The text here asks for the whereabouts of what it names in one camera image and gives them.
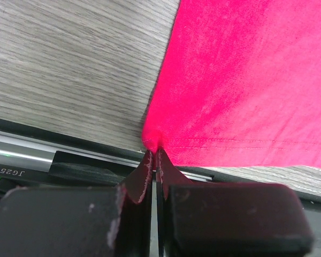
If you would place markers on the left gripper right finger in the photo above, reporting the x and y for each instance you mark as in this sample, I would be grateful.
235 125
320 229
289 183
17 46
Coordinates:
227 219

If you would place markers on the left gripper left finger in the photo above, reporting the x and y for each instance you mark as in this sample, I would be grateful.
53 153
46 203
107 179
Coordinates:
79 221

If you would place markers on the pink t shirt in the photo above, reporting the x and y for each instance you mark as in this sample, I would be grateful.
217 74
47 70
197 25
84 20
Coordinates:
240 86

